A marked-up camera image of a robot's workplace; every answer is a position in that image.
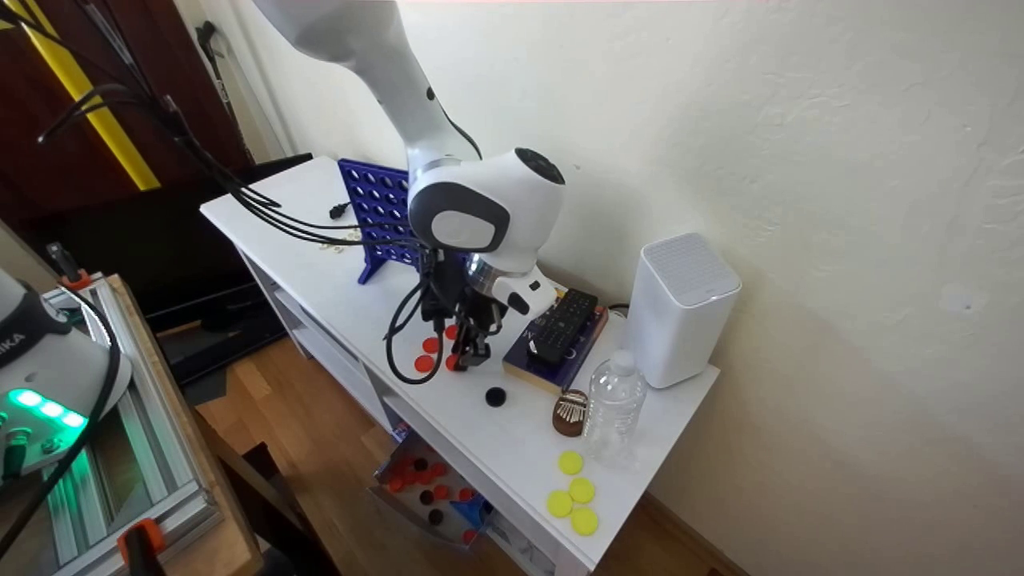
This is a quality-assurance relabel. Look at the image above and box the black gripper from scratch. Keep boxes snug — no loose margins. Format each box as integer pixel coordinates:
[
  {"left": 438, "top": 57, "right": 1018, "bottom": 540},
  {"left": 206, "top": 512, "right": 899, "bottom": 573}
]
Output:
[{"left": 421, "top": 246, "right": 513, "bottom": 374}]

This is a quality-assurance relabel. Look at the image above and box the small brown object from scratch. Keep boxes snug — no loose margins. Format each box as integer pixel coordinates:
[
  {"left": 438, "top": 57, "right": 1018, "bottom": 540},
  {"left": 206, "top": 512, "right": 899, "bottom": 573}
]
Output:
[{"left": 550, "top": 386, "right": 591, "bottom": 438}]

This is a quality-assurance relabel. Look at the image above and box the clear plastic bottle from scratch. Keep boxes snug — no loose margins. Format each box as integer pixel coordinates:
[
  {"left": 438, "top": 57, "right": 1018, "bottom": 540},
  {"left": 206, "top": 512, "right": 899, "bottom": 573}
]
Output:
[{"left": 584, "top": 350, "right": 649, "bottom": 474}]

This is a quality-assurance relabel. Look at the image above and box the box with game pieces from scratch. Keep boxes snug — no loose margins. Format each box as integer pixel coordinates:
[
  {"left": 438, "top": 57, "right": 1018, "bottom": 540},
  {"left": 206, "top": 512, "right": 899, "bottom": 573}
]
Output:
[{"left": 367, "top": 445, "right": 498, "bottom": 549}]

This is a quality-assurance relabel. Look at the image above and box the blue connect four grid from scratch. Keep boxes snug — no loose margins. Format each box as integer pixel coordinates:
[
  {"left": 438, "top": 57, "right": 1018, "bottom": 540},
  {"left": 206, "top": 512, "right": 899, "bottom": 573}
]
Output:
[{"left": 336, "top": 157, "right": 431, "bottom": 287}]

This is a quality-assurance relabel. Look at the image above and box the white plastic container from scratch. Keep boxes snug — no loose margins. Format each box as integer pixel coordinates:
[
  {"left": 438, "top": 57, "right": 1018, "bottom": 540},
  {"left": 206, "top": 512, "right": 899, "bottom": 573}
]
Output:
[{"left": 625, "top": 229, "right": 746, "bottom": 393}]

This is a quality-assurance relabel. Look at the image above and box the orange clamp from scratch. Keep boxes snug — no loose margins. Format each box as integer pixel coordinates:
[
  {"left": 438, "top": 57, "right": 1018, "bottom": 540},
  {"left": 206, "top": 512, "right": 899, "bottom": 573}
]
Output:
[{"left": 115, "top": 520, "right": 169, "bottom": 576}]

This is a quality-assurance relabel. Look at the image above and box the dark brown door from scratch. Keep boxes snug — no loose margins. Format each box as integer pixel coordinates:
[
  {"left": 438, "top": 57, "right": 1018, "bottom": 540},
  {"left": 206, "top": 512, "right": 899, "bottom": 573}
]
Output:
[{"left": 0, "top": 0, "right": 262, "bottom": 229}]

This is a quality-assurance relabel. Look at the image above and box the white device with green light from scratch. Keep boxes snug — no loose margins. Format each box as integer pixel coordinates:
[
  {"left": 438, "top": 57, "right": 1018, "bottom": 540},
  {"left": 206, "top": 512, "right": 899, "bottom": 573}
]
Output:
[{"left": 0, "top": 265, "right": 137, "bottom": 496}]

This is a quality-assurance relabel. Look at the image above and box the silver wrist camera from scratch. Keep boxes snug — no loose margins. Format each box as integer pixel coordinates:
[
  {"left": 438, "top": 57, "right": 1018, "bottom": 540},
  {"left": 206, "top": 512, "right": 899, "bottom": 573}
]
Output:
[{"left": 486, "top": 269, "right": 542, "bottom": 320}]

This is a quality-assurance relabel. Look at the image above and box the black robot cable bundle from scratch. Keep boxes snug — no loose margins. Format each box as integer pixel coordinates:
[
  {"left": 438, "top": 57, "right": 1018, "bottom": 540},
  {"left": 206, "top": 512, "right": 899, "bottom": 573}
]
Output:
[{"left": 156, "top": 94, "right": 462, "bottom": 392}]

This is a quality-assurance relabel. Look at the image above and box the aluminium frame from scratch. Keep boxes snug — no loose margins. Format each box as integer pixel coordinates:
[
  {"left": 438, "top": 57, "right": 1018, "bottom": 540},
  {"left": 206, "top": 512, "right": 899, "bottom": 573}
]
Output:
[{"left": 19, "top": 271, "right": 234, "bottom": 573}]

